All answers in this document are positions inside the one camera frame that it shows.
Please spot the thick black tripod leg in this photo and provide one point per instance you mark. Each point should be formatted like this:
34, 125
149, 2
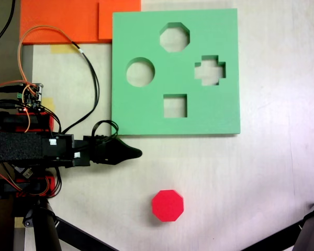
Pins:
44, 230
311, 230

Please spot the thin black tripod brace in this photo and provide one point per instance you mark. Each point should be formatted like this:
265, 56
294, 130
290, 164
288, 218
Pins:
81, 235
277, 235

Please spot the green shape sorter board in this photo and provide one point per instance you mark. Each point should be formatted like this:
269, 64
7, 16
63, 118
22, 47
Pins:
146, 117

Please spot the small yellow tape piece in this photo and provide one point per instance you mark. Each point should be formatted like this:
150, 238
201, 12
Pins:
18, 222

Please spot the small black controller board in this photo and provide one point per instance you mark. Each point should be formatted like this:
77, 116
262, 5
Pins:
26, 173

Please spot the wide yellow tape strip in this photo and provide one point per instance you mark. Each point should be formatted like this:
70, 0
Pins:
60, 49

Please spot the red printed base clamp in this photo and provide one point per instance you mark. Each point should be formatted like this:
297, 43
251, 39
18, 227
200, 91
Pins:
51, 123
51, 183

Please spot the large flat orange block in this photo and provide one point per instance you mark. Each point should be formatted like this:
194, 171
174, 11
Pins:
57, 15

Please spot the red octagonal pillar block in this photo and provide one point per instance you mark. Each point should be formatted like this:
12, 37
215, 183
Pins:
168, 205

